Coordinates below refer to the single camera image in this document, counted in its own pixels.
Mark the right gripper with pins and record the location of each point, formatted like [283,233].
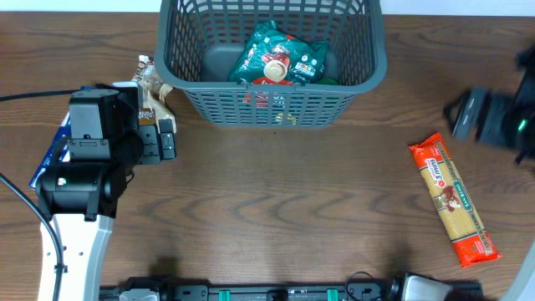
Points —
[466,120]

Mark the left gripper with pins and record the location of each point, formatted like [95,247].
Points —
[151,150]

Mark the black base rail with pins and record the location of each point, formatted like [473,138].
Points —
[405,287]

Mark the beige Pantree snack bag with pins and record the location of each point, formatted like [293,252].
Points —
[155,90]

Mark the grey plastic basket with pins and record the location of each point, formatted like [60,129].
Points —
[200,40]

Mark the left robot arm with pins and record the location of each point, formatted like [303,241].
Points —
[89,170]

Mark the green lid jar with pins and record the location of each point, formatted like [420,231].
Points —
[328,82]

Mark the orange spaghetti packet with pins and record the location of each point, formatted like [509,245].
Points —
[453,203]

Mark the green Nescafe coffee bag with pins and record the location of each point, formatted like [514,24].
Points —
[272,57]

